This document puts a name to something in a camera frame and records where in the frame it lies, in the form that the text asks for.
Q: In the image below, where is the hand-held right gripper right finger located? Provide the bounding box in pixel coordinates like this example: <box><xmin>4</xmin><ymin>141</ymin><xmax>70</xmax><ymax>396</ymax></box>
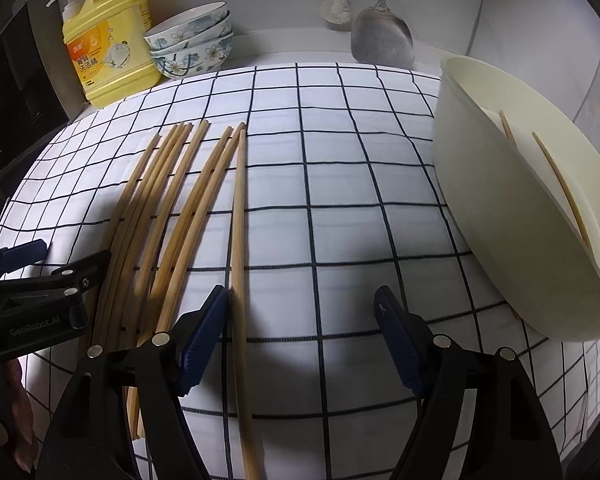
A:
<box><xmin>374</xmin><ymin>285</ymin><xmax>566</xmax><ymax>480</ymax></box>

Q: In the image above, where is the row of bamboo chopsticks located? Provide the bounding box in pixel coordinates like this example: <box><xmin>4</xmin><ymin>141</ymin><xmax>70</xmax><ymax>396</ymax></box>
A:
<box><xmin>77</xmin><ymin>120</ymin><xmax>248</xmax><ymax>441</ymax></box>

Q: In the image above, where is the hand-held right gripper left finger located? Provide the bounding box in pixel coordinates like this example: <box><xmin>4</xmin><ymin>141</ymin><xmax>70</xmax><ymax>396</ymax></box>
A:
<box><xmin>35</xmin><ymin>285</ymin><xmax>231</xmax><ymax>480</ymax></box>

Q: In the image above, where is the blue floral ceramic bowl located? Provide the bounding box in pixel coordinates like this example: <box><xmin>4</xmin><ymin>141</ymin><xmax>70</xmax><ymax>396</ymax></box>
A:
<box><xmin>152</xmin><ymin>34</ymin><xmax>235</xmax><ymax>80</ymax></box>
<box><xmin>149</xmin><ymin>19</ymin><xmax>233</xmax><ymax>61</ymax></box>
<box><xmin>144</xmin><ymin>1</ymin><xmax>231</xmax><ymax>53</ymax></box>

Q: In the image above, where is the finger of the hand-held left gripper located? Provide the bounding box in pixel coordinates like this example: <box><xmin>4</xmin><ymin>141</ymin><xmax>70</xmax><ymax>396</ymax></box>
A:
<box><xmin>10</xmin><ymin>249</ymin><xmax>112</xmax><ymax>307</ymax></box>
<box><xmin>0</xmin><ymin>238</ymin><xmax>49</xmax><ymax>286</ymax></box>

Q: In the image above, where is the cream plastic bowl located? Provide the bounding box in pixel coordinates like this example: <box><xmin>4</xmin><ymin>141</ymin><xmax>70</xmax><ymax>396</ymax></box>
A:
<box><xmin>432</xmin><ymin>55</ymin><xmax>600</xmax><ymax>343</ymax></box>

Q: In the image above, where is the person's left hand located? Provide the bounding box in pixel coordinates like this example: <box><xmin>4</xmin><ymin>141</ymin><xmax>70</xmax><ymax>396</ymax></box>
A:
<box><xmin>0</xmin><ymin>360</ymin><xmax>36</xmax><ymax>477</ymax></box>

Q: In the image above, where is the white black checked cloth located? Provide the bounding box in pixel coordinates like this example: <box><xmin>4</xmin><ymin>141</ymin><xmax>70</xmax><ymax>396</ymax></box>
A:
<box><xmin>0</xmin><ymin>62</ymin><xmax>600</xmax><ymax>480</ymax></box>

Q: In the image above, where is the metal spatula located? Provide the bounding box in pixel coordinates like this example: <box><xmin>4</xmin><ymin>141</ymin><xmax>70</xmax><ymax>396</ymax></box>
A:
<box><xmin>351</xmin><ymin>0</ymin><xmax>416</xmax><ymax>68</ymax></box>

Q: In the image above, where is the yellow detergent pump bottle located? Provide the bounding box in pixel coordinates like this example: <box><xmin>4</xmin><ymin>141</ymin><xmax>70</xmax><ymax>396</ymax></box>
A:
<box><xmin>47</xmin><ymin>0</ymin><xmax>163</xmax><ymax>108</ymax></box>

